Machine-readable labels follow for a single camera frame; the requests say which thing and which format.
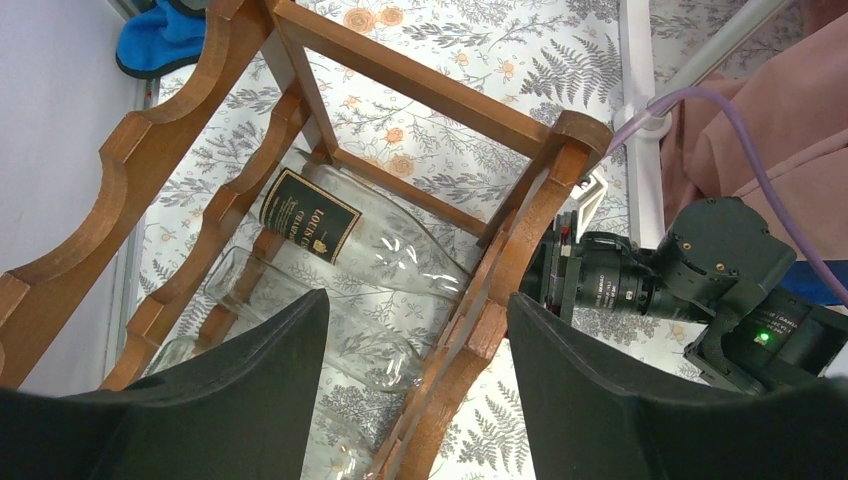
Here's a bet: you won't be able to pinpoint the clear slim glass bottle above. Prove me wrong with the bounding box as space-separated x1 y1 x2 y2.
249 163 469 301

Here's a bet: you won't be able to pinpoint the silver metal clothes pole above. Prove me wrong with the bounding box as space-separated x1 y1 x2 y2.
648 0 790 106

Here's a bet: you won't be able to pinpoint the brown wooden wine rack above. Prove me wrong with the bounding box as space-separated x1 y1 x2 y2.
1 1 612 479

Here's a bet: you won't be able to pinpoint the floral patterned table mat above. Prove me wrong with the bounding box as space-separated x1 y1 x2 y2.
122 0 806 480

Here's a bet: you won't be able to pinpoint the blue glass bottle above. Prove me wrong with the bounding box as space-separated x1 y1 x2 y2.
780 260 847 306

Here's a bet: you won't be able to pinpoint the blue and black cloth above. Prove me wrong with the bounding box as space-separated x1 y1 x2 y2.
115 0 210 80

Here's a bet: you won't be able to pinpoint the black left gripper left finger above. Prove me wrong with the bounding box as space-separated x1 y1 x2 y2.
1 289 330 479

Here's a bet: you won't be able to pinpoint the clear round glass bottle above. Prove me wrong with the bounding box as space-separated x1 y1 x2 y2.
204 247 423 393

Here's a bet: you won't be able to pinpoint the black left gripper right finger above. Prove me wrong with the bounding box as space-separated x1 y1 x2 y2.
506 293 847 479

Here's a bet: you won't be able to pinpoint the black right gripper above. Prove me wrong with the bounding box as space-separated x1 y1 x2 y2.
519 211 662 322

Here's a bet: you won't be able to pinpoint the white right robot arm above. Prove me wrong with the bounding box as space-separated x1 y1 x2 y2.
519 197 847 395

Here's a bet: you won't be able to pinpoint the pink shorts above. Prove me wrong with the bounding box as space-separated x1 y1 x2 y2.
660 1 847 260

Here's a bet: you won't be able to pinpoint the clear labelled square bottle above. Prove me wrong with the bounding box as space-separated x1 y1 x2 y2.
146 337 374 479

